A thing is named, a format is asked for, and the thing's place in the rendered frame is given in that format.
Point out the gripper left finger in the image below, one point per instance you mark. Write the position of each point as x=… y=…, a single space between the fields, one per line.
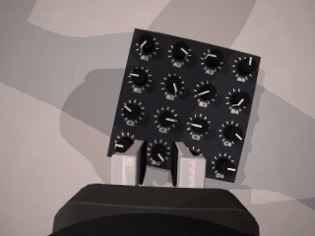
x=124 y=166

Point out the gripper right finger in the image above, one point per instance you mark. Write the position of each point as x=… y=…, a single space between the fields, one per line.
x=188 y=171

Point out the black square knob box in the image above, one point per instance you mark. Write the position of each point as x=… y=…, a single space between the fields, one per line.
x=202 y=88

